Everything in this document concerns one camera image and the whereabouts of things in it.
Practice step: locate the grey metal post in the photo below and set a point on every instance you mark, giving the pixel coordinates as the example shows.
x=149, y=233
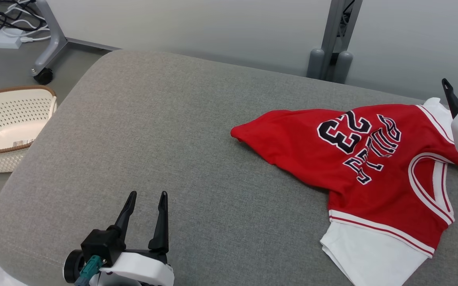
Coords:
x=334, y=31

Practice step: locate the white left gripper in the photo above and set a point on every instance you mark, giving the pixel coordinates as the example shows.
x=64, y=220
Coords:
x=141, y=270

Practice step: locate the red basketball jersey number 23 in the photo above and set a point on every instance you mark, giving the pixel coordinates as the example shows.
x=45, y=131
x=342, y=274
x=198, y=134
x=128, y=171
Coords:
x=312, y=147

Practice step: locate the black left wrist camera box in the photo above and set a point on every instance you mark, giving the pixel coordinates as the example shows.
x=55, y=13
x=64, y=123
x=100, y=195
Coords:
x=99, y=244

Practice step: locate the grey stand leg with caster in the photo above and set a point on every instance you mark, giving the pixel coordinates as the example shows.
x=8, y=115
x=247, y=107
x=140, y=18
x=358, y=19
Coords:
x=56, y=35

